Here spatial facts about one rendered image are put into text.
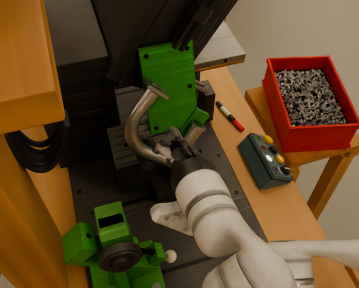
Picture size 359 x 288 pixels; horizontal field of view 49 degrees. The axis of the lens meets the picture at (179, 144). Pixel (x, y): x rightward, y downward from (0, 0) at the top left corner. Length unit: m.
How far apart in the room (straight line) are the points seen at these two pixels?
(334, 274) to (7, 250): 0.68
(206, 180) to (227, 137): 0.59
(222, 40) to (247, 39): 1.93
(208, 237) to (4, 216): 0.32
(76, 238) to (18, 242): 0.10
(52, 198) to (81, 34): 0.43
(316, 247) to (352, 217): 1.43
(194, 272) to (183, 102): 0.38
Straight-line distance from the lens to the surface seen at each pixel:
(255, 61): 2.82
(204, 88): 1.10
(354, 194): 2.26
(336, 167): 1.43
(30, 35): 0.42
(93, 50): 0.88
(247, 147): 1.08
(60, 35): 0.94
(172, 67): 0.85
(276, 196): 1.05
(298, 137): 1.22
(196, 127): 0.90
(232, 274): 0.47
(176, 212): 0.59
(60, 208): 1.07
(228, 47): 1.05
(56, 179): 1.12
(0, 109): 0.36
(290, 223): 1.02
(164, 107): 0.88
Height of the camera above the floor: 1.77
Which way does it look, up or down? 52 degrees down
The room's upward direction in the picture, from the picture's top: straight up
